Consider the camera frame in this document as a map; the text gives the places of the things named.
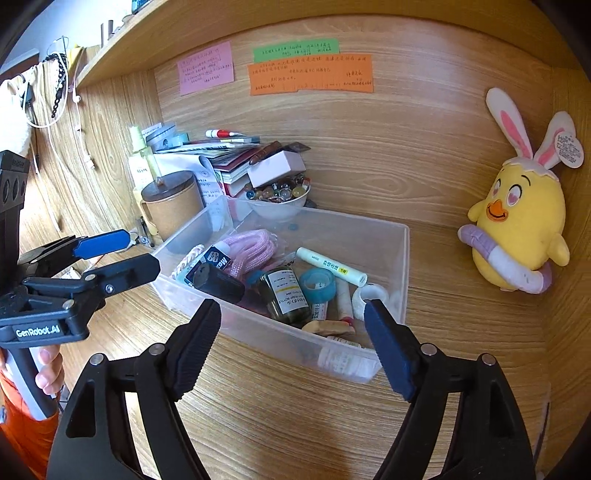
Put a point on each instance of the bowl of glass beads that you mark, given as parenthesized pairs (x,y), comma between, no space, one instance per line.
(281,199)

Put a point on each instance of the small white pill bottle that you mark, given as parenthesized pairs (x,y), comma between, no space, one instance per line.
(348,365)

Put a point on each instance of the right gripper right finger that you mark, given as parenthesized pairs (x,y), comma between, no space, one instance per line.
(489,439)

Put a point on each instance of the brown lidded ceramic mug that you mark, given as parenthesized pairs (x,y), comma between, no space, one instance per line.
(171,201)

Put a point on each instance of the green sticky note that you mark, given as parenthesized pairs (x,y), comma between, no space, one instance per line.
(295,49)

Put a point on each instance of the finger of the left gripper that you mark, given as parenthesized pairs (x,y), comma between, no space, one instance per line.
(104,282)
(62,253)

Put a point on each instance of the stack of books papers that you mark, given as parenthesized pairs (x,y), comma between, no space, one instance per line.
(222,162)

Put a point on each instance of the white card box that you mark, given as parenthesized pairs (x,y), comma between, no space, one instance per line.
(281,164)

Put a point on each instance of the blue Max staples box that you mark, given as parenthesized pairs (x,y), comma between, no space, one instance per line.
(217,255)

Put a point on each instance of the black purple cosmetic tube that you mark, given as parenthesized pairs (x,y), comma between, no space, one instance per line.
(213,281)

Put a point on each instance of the teal tape roll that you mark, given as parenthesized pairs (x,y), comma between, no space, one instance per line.
(318,285)

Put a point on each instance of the clear plastic storage box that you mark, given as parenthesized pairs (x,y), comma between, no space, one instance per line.
(376,247)

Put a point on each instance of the pale yellow lip balm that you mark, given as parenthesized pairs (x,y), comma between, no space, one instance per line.
(339,269)

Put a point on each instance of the dark green medicine bottle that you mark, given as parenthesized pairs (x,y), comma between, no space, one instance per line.
(284,299)

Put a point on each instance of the white ointment tube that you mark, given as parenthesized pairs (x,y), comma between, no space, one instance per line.
(343,300)

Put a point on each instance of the wooden shelf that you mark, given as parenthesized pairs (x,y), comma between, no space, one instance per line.
(163,30)

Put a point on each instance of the white tape roll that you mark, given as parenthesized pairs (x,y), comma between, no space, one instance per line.
(363,295)

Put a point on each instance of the person left hand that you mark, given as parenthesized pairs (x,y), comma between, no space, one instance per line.
(50,377)

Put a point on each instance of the red white marker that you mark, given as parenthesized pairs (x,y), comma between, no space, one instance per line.
(222,134)

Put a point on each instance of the yellow chick plush toy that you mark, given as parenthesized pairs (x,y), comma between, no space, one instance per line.
(515,232)

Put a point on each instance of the green spray bottle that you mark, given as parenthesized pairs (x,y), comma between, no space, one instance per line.
(142,164)

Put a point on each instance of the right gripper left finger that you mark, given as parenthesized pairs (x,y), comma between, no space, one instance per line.
(94,438)

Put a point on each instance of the orange sticky note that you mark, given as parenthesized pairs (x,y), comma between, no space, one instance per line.
(333,72)

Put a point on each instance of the pink sticky note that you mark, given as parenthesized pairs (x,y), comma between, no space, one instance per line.
(208,68)

